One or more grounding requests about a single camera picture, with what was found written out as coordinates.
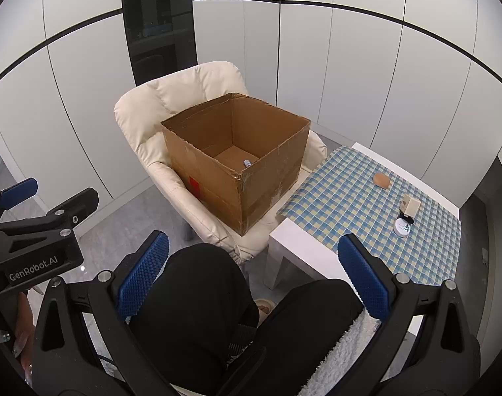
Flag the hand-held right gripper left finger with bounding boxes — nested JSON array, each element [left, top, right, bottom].
[[31, 231, 170, 396]]

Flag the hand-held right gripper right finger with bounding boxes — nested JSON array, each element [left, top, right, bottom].
[[337, 233, 480, 396]]

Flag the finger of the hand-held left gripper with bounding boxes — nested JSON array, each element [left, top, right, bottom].
[[0, 187, 99, 252], [0, 177, 39, 225]]

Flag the brown cardboard box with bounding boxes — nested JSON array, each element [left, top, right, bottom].
[[161, 93, 311, 236]]

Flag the person's left hand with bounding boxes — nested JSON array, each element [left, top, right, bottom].
[[12, 293, 39, 380]]

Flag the person's black pants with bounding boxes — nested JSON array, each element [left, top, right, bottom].
[[129, 243, 364, 396]]

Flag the white low table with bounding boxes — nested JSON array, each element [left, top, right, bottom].
[[263, 142, 462, 339]]

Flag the blue yellow checked tablecloth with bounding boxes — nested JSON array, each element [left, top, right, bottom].
[[276, 146, 462, 287]]

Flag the white fleece garment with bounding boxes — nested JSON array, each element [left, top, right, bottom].
[[304, 309, 379, 396]]

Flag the cream cube box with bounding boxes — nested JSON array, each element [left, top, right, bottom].
[[400, 194, 421, 216]]

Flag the beige slipper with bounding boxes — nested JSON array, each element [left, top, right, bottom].
[[255, 299, 278, 322]]

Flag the cream padded chair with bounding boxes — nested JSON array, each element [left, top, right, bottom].
[[114, 61, 329, 262]]

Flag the white built-in cabinets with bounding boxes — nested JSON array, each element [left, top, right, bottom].
[[0, 0, 502, 215]]

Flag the dark glass cabinet door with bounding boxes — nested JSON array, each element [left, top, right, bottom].
[[121, 0, 198, 87]]

